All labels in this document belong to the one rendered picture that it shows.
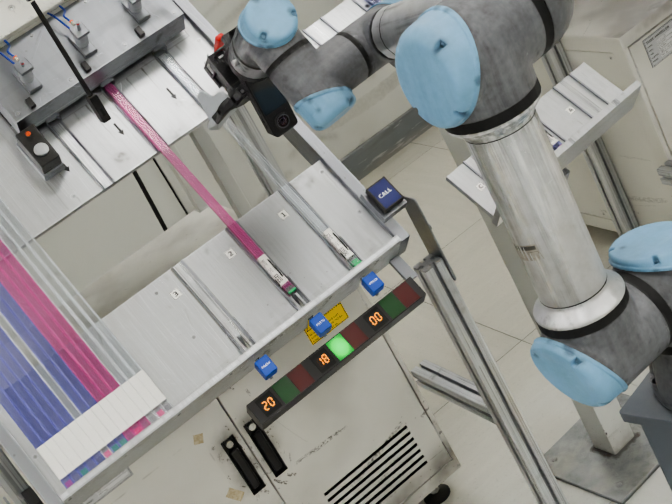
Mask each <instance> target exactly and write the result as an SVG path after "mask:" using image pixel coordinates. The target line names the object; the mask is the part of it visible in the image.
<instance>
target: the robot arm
mask: <svg viewBox="0 0 672 504"><path fill-rule="evenodd" d="M573 10H574V0H383V1H381V2H380V3H377V4H375V5H373V6H372V7H370V8H369V9H368V11H367V12H366V13H364V14H363V15H362V16H360V17H359V18H357V19H356V20H355V21H353V22H352V23H351V24H349V25H348V26H347V27H345V28H344V29H342V30H341V31H340V32H338V33H337V34H336V35H334V36H333V37H332V38H330V39H329V40H327V41H326V42H325V43H323V44H322V45H321V46H319V47H318V48H317V49H316V48H315V47H314V46H313V45H312V43H311V42H310V41H309V40H308V39H307V38H306V37H305V35H304V34H303V33H302V32H301V31H300V29H299V28H298V15H297V12H296V9H295V7H294V5H293V4H292V3H291V2H290V1H289V0H250V1H249V2H248V3H247V5H246V7H245V8H244V9H243V11H242V12H241V14H240V16H239V19H238V24H237V26H236V27H235V28H234V29H232V30H231V31H229V32H227V33H226V34H224V35H223V36H222V37H221V41H222V42H223V43H224V44H225V45H223V46H222V47H220V48H219V49H217V50H216V51H215V52H214V53H212V54H211V55H209V56H208V57H207V60H206V63H205V66H204V70H205V71H206V73H207V74H208V75H209V77H210V78H211V79H212V80H213V81H214V83H215V84H216V85H217V86H218V88H219V89H220V88H221V87H223V88H224V89H225V90H226V92H227V93H228V95H227V94H226V93H225V92H223V91H219V92H217V93H216V94H215V95H214V96H212V95H210V94H209V93H207V92H205V91H203V90H202V91H200V92H199V93H198V100H199V102H200V104H201V105H202V107H203V109H204V111H205V113H206V115H207V117H208V124H207V127H208V129H209V130H219V129H220V128H221V127H222V125H223V124H224V123H225V122H226V121H227V119H228V118H229V117H230V116H231V115H232V114H233V113H234V112H235V111H236V110H237V109H238V108H237V107H241V106H242V105H244V104H246V103H247V102H248V101H251V103H252V105H253V107H254V109H255V111H256V112H257V114H258V116H259V118H260V120H261V122H262V124H263V125H264V127H265V129H266V131H267V133H268V134H271V135H273V136H275V137H280V136H282V135H283V134H284V133H286V132H287V131H288V130H290V129H291V128H293V127H294V126H295V125H296V124H297V122H298V120H297V118H296V116H295V114H294V112H293V110H292V108H291V106H290V104H291V105H292V107H293V109H294V111H295V112H296V113H299V114H300V116H301V117H302V118H303V119H304V120H305V121H306V122H307V123H308V124H309V125H310V126H311V128H312V129H314V130H316V131H322V130H325V129H327V128H328V127H330V126H331V125H332V124H334V123H335V122H336V121H338V120H339V119H340V118H341V117H342V116H344V115H345V114H346V113H347V112H348V111H349V110H350V109H351V108H352V107H353V106H354V104H355V103H356V97H355V95H354V94H353V91H352V90H353V89H354V88H356V87H357V86H358V85H360V84H361V83H362V82H364V81H365V80H366V79H367V78H368V77H370V76H371V75H373V74H374V73H375V72H376V71H378V70H379V69H380V68H382V67H383V66H384V65H386V64H388V63H389V62H392V61H395V65H396V72H397V76H398V80H399V83H400V86H401V88H402V90H403V92H404V94H405V96H406V98H407V100H408V101H409V103H410V104H411V106H412V107H413V108H417V109H418V114H419V115H420V116H421V117H422V118H423V119H424V120H425V121H427V122H428V123H430V124H431V125H433V126H435V127H438V128H444V129H445V130H446V132H447V133H448V134H449V135H451V136H454V137H457V138H461V139H464V140H465V141H466V143H467V145H468V147H469V149H470V152H471V154H472V156H473V158H474V160H475V162H476V164H477V167H478V169H479V171H480V173H481V175H482V177H483V180H484V182H485V184H486V186H487V188H488V190H489V192H490V195H491V197H492V199H493V201H494V203H495V205H496V207H497V210H498V212H499V214H500V216H501V218H502V220H503V222H504V225H505V227H506V229H507V231H508V233H509V235H510V237H511V240H512V242H513V244H514V246H515V248H516V251H517V253H518V255H519V257H520V259H521V261H522V263H523V265H524V268H525V270H526V272H527V274H528V276H529V278H530V280H531V283H532V285H533V287H534V289H535V291H536V293H537V295H538V299H537V300H536V302H535V305H534V308H533V316H534V319H535V321H536V323H537V325H538V327H539V329H540V332H541V336H540V337H537V338H536V339H535V340H534V343H533V344H532V346H531V349H530V355H531V358H532V360H533V362H534V364H535V366H536V367H537V369H538V370H539V371H540V372H541V374H542V375H543V376H544V377H545V378H546V379H547V380H548V381H549V382H550V383H551V384H552V385H553V386H554V387H556V388H557V389H558V390H560V391H561V392H562V393H564V394H565V395H567V396H568V397H570V398H571V399H573V400H575V401H577V402H579V403H582V404H584V405H588V406H593V407H601V406H605V405H607V404H609V403H610V402H611V401H612V400H613V399H615V398H616V397H617V396H618V395H619V394H620V393H621V392H625V391H626V390H627V389H628V386H629V385H630V384H631V383H632V382H633V381H634V380H635V379H636V378H637V377H638V376H639V375H640V374H641V373H642V372H643V371H644V370H645V369H646V368H647V367H648V366H649V371H650V383H651V386H652V389H653V391H654V393H655V395H656V397H657V399H658V401H659V402H660V403H661V404H662V405H663V406H664V407H666V408H667V409H669V410H671V411H672V221H663V222H656V223H651V224H647V225H643V226H640V227H637V228H635V229H633V230H630V231H628V232H627V233H625V234H623V235H622V236H620V237H619V238H617V239H616V240H615V241H614V242H613V243H612V245H611V246H610V248H609V254H608V256H609V259H608V261H609V263H610V265H611V266H613V268H612V270H608V269H605V268H604V266H603V264H602V261H601V259H600V257H599V254H598V252H597V250H596V248H595V245H594V243H593V241H592V238H591V236H590V234H589V231H588V229H587V227H586V224H585V222H584V220H583V217H582V215H581V213H580V210H579V208H578V206H577V203H576V201H575V199H574V196H573V194H572V192H571V189H570V187H569V185H568V183H567V180H566V178H565V176H564V173H563V171H562V169H561V166H560V164H559V162H558V159H557V157H556V155H555V152H554V150H553V148H552V145H551V143H550V141H549V138H548V136H547V134H546V131H545V129H544V127H543V124H542V122H541V120H540V118H539V115H538V113H537V111H536V108H535V107H536V105H537V103H538V101H539V99H540V97H541V94H542V88H541V85H540V82H539V80H538V78H537V75H536V73H535V70H534V68H533V64H534V63H535V62H536V61H537V60H539V59H540V58H541V57H542V56H543V55H545V54H546V53H547V52H548V51H549V50H550V49H551V48H553V47H554V46H555V45H556V44H557V43H558V42H559V41H560V39H561V38H562V37H563V35H564V34H565V32H566V30H567V29H568V27H569V24H570V21H571V19H572V16H573ZM222 49H223V50H224V51H225V52H224V51H223V50H222ZM219 51H220V52H219ZM216 53H217V54H216ZM208 64H210V68H211V69H212V70H213V73H212V72H211V71H210V70H209V69H208V67H207V66H208ZM228 96H229V97H230V98H229V97H228ZM289 103H290V104H289Z"/></svg>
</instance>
